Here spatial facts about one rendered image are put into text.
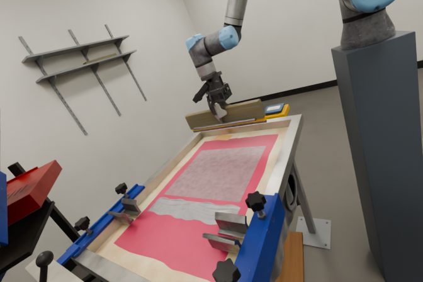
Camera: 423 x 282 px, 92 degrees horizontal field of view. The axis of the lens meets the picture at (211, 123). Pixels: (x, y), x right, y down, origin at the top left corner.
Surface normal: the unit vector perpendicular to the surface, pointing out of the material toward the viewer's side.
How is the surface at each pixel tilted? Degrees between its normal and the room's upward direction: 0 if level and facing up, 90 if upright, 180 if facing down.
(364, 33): 72
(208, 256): 0
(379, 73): 90
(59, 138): 90
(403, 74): 90
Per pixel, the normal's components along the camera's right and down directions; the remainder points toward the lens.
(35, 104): 0.80, -0.14
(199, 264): -0.38, -0.87
